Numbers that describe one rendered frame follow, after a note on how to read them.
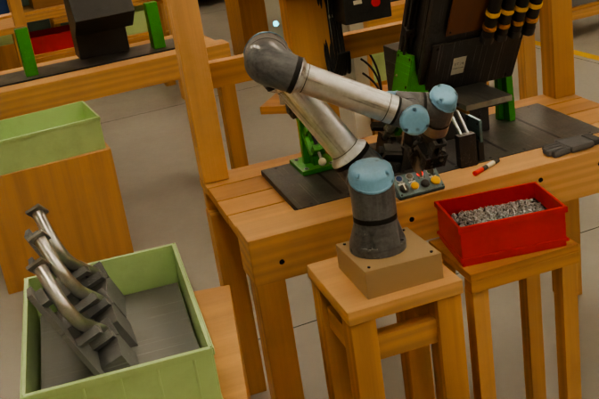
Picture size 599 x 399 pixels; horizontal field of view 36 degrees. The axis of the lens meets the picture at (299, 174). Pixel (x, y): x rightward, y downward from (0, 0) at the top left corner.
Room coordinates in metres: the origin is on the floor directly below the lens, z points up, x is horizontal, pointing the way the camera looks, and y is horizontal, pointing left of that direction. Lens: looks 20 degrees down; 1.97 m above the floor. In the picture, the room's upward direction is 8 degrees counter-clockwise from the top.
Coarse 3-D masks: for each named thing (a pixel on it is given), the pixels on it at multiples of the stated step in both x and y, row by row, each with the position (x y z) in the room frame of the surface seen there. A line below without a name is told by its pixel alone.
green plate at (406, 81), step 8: (400, 56) 2.89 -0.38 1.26; (408, 56) 2.84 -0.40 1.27; (400, 64) 2.88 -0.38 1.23; (408, 64) 2.83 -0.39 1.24; (400, 72) 2.87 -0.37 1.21; (408, 72) 2.82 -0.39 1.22; (400, 80) 2.86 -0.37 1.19; (408, 80) 2.81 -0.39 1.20; (416, 80) 2.83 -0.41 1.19; (392, 88) 2.91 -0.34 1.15; (400, 88) 2.85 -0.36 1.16; (408, 88) 2.81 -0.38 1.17; (416, 88) 2.83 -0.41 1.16; (424, 88) 2.84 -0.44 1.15
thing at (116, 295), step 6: (30, 234) 2.13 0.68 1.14; (102, 282) 2.24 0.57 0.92; (108, 282) 2.24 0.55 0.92; (96, 288) 2.22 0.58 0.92; (108, 288) 2.20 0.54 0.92; (114, 288) 2.26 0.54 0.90; (114, 294) 2.21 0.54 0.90; (120, 294) 2.27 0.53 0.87; (114, 300) 2.17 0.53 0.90; (120, 300) 2.23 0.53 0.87; (120, 306) 2.19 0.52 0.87; (126, 312) 2.20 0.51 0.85
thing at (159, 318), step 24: (168, 288) 2.30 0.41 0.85; (144, 312) 2.18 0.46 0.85; (168, 312) 2.16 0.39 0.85; (48, 336) 2.13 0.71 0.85; (144, 336) 2.05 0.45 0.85; (168, 336) 2.03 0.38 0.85; (192, 336) 2.02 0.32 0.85; (48, 360) 2.00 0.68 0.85; (72, 360) 1.98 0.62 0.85; (144, 360) 1.93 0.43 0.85; (48, 384) 1.89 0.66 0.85
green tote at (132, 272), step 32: (128, 256) 2.31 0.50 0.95; (160, 256) 2.33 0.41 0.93; (128, 288) 2.31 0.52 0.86; (192, 288) 2.06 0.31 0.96; (32, 320) 2.11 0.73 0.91; (192, 320) 2.12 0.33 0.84; (32, 352) 1.95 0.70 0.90; (192, 352) 1.75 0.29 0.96; (32, 384) 1.81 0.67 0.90; (64, 384) 1.69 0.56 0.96; (96, 384) 1.70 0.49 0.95; (128, 384) 1.71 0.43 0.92; (160, 384) 1.72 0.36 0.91; (192, 384) 1.74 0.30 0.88
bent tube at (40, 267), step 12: (36, 264) 1.82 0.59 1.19; (48, 264) 1.85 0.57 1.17; (48, 276) 1.81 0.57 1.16; (48, 288) 1.79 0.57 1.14; (60, 288) 1.80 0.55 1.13; (60, 300) 1.77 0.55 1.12; (60, 312) 1.77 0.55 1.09; (72, 312) 1.77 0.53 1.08; (72, 324) 1.78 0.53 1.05; (84, 324) 1.79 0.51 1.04; (96, 324) 1.85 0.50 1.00
